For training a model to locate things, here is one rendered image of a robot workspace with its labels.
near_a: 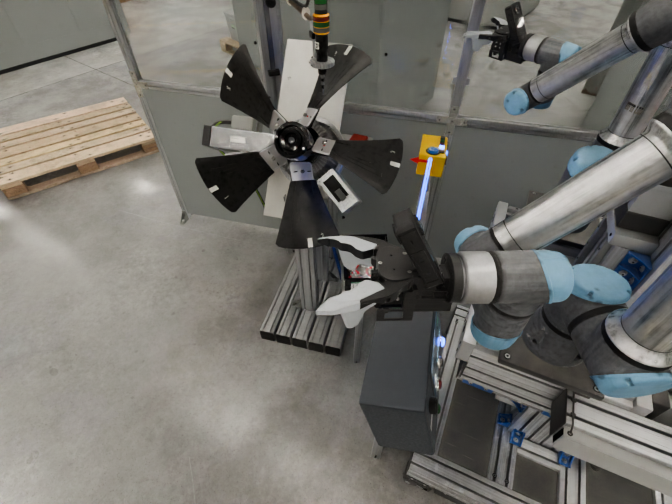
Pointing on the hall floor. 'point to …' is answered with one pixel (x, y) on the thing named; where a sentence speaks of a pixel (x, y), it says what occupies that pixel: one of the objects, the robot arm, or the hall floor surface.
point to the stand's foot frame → (303, 333)
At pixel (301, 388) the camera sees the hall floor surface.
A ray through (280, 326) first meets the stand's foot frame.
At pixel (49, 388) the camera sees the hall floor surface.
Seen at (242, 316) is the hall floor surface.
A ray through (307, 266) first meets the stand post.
